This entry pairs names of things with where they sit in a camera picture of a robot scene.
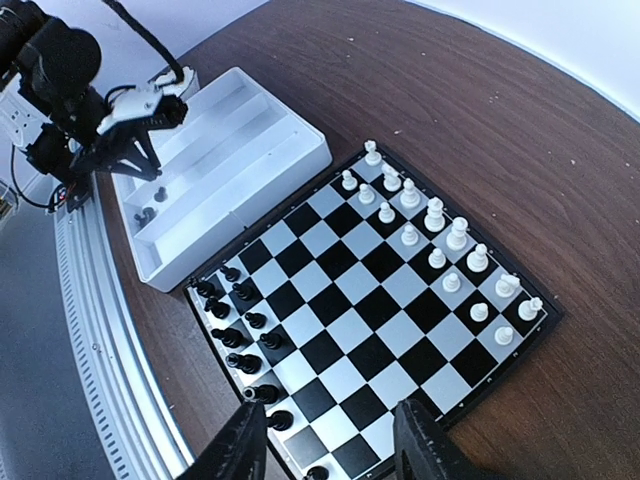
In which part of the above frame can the black chess piece corner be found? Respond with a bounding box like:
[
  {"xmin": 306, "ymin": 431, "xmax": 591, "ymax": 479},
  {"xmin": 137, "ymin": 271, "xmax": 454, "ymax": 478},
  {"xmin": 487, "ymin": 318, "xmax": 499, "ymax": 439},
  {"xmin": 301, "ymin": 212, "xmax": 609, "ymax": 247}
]
[{"xmin": 242, "ymin": 384, "xmax": 280, "ymax": 405}]

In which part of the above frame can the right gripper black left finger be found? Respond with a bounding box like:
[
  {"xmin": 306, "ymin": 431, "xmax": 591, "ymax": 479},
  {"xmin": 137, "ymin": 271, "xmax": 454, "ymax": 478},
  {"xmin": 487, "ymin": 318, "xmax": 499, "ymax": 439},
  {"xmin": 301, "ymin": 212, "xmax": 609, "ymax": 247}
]
[{"xmin": 178, "ymin": 401, "xmax": 267, "ymax": 480}]

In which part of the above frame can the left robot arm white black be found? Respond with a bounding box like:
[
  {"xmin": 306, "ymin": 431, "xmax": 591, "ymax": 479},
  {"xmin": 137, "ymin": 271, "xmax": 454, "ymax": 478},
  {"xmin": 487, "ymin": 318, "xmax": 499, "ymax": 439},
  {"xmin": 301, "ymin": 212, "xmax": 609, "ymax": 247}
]
[{"xmin": 1, "ymin": 1, "xmax": 185, "ymax": 185}]

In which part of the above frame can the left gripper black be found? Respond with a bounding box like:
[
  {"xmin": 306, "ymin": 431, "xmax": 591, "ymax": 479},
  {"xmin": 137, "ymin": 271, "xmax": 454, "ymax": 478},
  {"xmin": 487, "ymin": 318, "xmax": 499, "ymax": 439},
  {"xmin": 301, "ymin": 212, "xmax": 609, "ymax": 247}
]
[{"xmin": 70, "ymin": 124, "xmax": 162, "ymax": 181}]

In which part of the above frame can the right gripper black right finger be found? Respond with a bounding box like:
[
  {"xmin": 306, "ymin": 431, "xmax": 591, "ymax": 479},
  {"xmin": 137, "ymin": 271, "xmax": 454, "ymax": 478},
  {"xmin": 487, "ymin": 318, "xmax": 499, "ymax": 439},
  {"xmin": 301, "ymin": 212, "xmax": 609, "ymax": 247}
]
[{"xmin": 393, "ymin": 399, "xmax": 475, "ymax": 479}]

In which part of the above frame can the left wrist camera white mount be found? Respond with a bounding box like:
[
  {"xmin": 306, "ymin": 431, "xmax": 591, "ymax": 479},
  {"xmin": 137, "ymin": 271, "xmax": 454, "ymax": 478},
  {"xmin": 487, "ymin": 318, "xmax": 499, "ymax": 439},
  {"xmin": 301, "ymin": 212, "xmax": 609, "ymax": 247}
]
[{"xmin": 96, "ymin": 85, "xmax": 188, "ymax": 136}]

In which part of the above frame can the black chess piece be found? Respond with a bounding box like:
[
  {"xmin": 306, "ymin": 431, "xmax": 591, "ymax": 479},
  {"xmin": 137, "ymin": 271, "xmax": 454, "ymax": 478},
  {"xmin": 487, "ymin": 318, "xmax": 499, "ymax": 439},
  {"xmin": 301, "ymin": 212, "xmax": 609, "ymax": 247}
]
[{"xmin": 220, "ymin": 265, "xmax": 241, "ymax": 283}]

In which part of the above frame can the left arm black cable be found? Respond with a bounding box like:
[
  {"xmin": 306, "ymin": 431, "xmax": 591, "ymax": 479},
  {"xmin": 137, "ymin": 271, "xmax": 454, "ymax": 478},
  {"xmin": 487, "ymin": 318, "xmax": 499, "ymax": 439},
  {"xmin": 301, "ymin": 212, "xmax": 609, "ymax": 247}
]
[{"xmin": 102, "ymin": 0, "xmax": 184, "ymax": 84}]

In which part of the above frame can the white chess pieces row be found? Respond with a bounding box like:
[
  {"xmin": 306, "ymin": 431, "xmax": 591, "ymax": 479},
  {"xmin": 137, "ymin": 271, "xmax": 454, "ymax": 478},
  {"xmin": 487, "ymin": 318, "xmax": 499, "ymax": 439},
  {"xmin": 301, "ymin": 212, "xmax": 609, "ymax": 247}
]
[{"xmin": 327, "ymin": 143, "xmax": 563, "ymax": 362}]

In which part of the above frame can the black chess piece file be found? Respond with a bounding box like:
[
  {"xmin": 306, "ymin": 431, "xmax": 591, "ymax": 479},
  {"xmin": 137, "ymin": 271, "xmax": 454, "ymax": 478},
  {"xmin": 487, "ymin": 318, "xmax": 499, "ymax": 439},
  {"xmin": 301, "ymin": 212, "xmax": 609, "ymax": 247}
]
[
  {"xmin": 210, "ymin": 327, "xmax": 245, "ymax": 349},
  {"xmin": 225, "ymin": 353, "xmax": 262, "ymax": 375},
  {"xmin": 204, "ymin": 297, "xmax": 231, "ymax": 320}
]

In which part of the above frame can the black chess pawn file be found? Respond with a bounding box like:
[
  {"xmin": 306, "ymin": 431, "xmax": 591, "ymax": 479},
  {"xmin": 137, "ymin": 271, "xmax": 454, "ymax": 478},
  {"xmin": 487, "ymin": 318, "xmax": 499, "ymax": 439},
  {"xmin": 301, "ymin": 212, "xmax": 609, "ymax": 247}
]
[
  {"xmin": 267, "ymin": 410, "xmax": 294, "ymax": 432},
  {"xmin": 304, "ymin": 465, "xmax": 330, "ymax": 480},
  {"xmin": 244, "ymin": 312, "xmax": 268, "ymax": 330},
  {"xmin": 259, "ymin": 332, "xmax": 283, "ymax": 350}
]

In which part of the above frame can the aluminium front rail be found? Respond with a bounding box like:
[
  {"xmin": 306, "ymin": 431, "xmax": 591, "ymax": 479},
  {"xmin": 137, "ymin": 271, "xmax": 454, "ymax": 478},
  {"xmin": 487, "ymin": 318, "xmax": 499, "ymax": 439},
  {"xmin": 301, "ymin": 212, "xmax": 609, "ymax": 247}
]
[{"xmin": 53, "ymin": 192, "xmax": 194, "ymax": 479}]

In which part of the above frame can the black and silver chessboard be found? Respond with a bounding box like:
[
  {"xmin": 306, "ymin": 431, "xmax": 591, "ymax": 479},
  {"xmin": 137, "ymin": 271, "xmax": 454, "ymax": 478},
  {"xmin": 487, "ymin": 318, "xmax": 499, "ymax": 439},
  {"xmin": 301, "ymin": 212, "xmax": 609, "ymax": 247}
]
[{"xmin": 185, "ymin": 166, "xmax": 545, "ymax": 479}]

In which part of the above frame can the black chess pieces pile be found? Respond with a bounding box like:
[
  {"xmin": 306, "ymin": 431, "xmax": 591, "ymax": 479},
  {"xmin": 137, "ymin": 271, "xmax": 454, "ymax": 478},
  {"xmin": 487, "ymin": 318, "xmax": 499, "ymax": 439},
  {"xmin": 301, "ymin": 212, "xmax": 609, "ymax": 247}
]
[{"xmin": 134, "ymin": 187, "xmax": 168, "ymax": 228}]

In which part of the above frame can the white plastic tray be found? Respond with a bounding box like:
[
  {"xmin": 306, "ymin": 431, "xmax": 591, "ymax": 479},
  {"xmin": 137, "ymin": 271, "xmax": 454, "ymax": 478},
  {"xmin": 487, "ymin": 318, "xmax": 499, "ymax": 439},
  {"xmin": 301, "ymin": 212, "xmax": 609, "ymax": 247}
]
[{"xmin": 112, "ymin": 67, "xmax": 332, "ymax": 293}]

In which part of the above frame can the black chess pawn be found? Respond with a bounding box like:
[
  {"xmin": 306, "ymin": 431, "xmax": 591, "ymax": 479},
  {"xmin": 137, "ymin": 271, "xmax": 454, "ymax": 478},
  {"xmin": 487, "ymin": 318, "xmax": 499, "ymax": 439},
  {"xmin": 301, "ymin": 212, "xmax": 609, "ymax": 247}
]
[
  {"xmin": 232, "ymin": 283, "xmax": 255, "ymax": 302},
  {"xmin": 193, "ymin": 279, "xmax": 217, "ymax": 299}
]

